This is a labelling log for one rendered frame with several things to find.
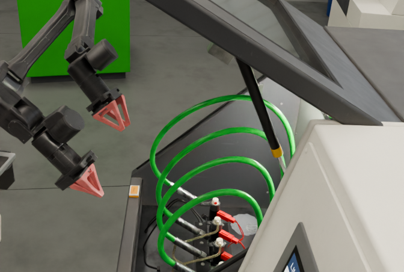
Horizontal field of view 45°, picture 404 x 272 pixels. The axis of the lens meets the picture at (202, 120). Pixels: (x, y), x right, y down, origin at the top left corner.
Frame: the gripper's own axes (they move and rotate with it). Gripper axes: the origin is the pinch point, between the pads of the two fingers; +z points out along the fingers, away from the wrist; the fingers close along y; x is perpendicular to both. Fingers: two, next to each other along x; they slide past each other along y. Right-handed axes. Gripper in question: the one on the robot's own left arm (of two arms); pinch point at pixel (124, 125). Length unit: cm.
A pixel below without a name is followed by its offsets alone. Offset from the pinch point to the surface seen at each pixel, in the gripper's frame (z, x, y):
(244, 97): 12.5, -29.6, -0.8
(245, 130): 17.9, -26.3, -7.5
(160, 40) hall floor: -47, 85, 450
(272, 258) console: 32, -24, -42
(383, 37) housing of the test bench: 26, -67, 32
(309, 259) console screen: 30, -32, -54
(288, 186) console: 25, -33, -38
